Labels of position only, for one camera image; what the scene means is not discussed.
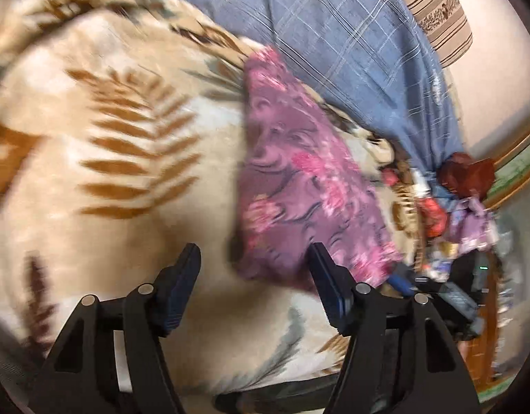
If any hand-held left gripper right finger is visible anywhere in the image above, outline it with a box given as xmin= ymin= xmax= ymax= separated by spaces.
xmin=307 ymin=241 xmax=482 ymax=414

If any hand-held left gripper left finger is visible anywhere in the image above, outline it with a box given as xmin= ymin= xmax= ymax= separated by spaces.
xmin=29 ymin=243 xmax=202 ymax=414

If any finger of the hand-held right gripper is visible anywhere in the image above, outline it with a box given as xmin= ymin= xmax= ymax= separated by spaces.
xmin=386 ymin=274 xmax=421 ymax=299

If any purple floral garment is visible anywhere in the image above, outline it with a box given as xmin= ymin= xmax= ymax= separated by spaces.
xmin=234 ymin=45 xmax=404 ymax=290

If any red patterned cloth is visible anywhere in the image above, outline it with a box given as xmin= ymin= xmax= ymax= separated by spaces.
xmin=418 ymin=196 xmax=449 ymax=239

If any light purple cloth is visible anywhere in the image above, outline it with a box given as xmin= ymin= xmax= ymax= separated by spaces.
xmin=446 ymin=196 xmax=501 ymax=256

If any dark red cloth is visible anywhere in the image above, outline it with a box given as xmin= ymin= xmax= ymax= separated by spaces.
xmin=435 ymin=152 xmax=497 ymax=201

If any beige leaf-print blanket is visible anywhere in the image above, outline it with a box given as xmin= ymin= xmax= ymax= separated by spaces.
xmin=0 ymin=0 xmax=421 ymax=403

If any blue plaid bedsheet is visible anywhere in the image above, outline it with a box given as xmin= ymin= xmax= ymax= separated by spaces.
xmin=77 ymin=0 xmax=465 ymax=174

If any striped brown pillow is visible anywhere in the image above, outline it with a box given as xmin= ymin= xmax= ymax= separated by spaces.
xmin=383 ymin=0 xmax=475 ymax=70

